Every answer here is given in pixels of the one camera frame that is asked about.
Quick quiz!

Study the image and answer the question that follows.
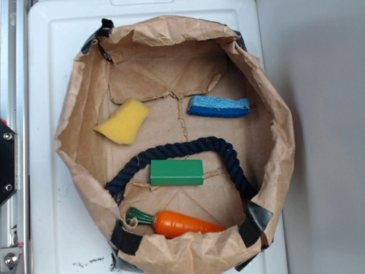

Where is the blue sponge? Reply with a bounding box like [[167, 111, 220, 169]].
[[187, 96, 250, 118]]

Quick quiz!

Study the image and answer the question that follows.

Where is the yellow sponge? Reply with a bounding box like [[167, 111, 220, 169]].
[[94, 98, 150, 145]]

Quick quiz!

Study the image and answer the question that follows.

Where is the green wooden block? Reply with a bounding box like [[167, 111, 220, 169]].
[[150, 160, 204, 186]]

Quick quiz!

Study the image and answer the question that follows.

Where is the orange toy carrot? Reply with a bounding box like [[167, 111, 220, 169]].
[[126, 207, 225, 239]]

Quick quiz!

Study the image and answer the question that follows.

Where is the white plastic tray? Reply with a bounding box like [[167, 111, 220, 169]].
[[27, 0, 289, 274]]

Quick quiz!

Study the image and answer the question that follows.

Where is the dark navy rope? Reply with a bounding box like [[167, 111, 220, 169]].
[[104, 136, 257, 200]]

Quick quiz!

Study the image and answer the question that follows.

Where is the black metal bracket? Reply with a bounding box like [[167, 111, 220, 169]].
[[0, 120, 18, 207]]

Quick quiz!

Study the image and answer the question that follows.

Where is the aluminium frame rail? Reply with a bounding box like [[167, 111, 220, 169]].
[[1, 1, 31, 273]]

